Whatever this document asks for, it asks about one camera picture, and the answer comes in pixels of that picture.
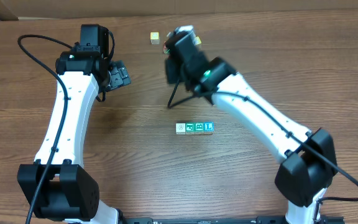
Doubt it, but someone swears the white wooden block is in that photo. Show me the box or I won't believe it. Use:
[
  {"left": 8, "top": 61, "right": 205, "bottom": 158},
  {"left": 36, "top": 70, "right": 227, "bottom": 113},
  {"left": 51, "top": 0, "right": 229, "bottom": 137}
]
[{"left": 175, "top": 123, "right": 186, "bottom": 134}]

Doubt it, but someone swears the green letter wooden block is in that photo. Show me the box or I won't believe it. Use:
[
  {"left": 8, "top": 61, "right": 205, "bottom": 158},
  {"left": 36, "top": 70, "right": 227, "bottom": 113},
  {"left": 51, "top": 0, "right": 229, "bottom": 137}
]
[{"left": 185, "top": 123, "right": 195, "bottom": 134}]

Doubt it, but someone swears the green B wooden block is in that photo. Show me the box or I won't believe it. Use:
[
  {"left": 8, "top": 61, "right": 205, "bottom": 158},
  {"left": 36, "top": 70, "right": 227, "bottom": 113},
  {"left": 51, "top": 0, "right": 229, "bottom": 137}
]
[{"left": 195, "top": 123, "right": 204, "bottom": 134}]

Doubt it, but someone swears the blue L wooden block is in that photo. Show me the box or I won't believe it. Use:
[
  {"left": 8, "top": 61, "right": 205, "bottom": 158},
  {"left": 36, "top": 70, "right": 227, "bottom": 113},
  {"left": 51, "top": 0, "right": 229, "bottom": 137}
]
[{"left": 203, "top": 122, "right": 214, "bottom": 134}]

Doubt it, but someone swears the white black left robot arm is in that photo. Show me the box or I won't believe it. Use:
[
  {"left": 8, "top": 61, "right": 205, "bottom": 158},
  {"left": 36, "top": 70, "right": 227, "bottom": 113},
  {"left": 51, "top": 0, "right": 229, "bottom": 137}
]
[{"left": 17, "top": 24, "right": 131, "bottom": 224}]

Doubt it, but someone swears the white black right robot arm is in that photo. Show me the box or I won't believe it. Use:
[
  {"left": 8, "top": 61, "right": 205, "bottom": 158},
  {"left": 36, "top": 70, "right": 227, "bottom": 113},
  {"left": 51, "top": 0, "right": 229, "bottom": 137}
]
[{"left": 165, "top": 26, "right": 337, "bottom": 223}]

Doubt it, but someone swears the red O wooden block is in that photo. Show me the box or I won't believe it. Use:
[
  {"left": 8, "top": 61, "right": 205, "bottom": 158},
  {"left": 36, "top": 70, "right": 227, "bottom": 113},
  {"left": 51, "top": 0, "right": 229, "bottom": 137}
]
[{"left": 163, "top": 42, "right": 170, "bottom": 54}]

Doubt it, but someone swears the yellow wooden block right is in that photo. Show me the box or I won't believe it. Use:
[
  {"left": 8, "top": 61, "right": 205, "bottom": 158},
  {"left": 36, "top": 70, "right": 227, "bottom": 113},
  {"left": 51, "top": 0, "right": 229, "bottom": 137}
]
[{"left": 195, "top": 36, "right": 201, "bottom": 45}]

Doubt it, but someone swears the yellow wooden block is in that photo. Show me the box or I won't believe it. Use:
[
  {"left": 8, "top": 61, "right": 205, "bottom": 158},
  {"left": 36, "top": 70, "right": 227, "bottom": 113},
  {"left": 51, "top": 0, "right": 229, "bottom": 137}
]
[
  {"left": 150, "top": 32, "right": 160, "bottom": 45},
  {"left": 195, "top": 36, "right": 201, "bottom": 45}
]

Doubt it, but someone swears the yellow wooden block far left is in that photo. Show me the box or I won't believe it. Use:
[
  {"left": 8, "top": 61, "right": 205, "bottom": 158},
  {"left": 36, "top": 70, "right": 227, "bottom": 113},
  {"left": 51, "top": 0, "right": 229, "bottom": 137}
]
[{"left": 150, "top": 32, "right": 160, "bottom": 45}]

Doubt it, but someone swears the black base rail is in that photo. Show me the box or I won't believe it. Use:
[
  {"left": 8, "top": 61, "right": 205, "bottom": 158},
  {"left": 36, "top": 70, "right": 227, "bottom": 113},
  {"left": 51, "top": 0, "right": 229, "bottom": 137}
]
[{"left": 116, "top": 215, "right": 346, "bottom": 224}]

